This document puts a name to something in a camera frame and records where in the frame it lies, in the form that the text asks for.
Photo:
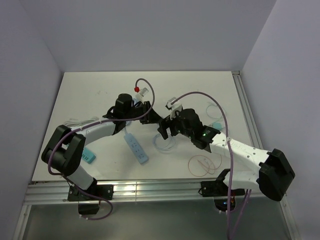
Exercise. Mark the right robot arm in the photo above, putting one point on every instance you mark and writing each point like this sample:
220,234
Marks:
268,171

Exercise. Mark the aluminium rail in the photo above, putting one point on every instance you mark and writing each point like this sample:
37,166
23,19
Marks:
247,112
56,192

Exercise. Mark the teal power strip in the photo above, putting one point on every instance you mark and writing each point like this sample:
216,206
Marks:
88,156

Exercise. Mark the teal charger plug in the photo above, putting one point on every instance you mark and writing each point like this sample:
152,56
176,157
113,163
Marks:
217,126

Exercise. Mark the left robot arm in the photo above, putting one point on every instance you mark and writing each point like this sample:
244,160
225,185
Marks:
64,149

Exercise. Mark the right side aluminium rail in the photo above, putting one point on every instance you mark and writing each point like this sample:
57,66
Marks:
247,112

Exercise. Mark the front aluminium rail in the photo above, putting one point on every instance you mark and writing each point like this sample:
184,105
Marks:
56,192

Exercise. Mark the blue power strip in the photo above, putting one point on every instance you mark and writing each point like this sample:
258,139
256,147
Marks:
136,149

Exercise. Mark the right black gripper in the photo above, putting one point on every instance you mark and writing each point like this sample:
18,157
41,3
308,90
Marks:
164,124

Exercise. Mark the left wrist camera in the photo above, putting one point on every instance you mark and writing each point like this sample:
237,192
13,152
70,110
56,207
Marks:
140,93

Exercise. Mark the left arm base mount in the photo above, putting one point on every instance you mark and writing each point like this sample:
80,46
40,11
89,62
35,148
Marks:
90,200

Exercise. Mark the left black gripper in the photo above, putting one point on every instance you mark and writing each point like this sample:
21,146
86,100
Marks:
151,117

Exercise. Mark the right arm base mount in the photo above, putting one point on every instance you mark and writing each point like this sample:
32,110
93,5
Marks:
219,191

